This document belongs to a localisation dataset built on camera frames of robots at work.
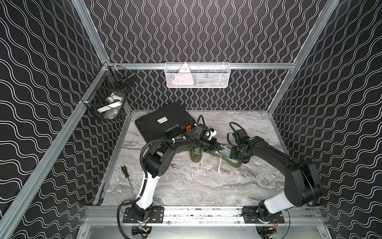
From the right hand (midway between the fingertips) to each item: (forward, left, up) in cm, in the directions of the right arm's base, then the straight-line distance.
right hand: (234, 157), depth 89 cm
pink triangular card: (+37, +31, +31) cm, 57 cm away
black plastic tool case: (+25, +44, +3) cm, 51 cm away
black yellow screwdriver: (-7, +66, -3) cm, 66 cm away
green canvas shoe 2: (-3, +4, -1) cm, 5 cm away
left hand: (+4, +7, +5) cm, 10 cm away
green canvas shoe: (+1, +23, 0) cm, 23 cm away
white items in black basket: (+15, +70, +24) cm, 75 cm away
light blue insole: (+1, +5, +2) cm, 6 cm away
